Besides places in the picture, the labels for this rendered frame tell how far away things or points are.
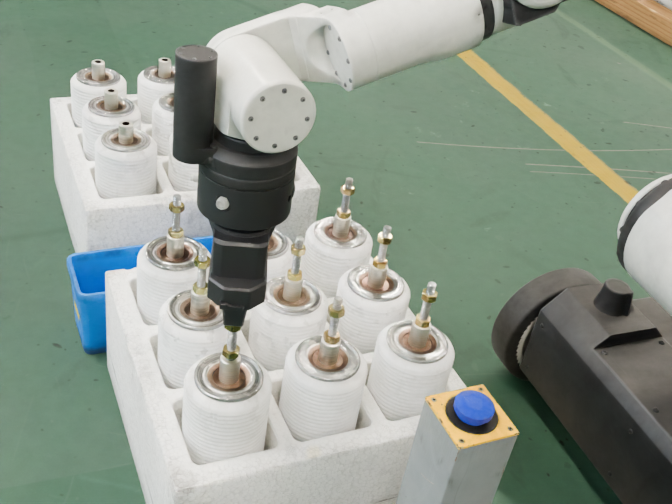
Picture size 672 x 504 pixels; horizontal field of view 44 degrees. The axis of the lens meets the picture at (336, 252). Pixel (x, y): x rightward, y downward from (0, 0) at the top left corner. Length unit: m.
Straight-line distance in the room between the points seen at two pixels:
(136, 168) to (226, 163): 0.62
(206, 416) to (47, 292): 0.60
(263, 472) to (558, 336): 0.50
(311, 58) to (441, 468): 0.41
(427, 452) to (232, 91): 0.41
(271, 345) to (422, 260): 0.62
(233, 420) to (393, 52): 0.42
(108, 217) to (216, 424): 0.51
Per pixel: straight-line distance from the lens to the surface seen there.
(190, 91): 0.69
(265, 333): 1.03
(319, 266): 1.15
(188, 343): 0.98
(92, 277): 1.35
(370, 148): 1.96
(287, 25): 0.76
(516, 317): 1.28
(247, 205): 0.73
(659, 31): 3.23
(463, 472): 0.85
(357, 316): 1.06
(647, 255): 0.94
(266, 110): 0.67
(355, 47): 0.72
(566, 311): 1.24
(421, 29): 0.74
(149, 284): 1.08
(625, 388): 1.16
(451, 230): 1.71
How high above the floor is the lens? 0.89
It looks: 35 degrees down
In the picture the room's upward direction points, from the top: 10 degrees clockwise
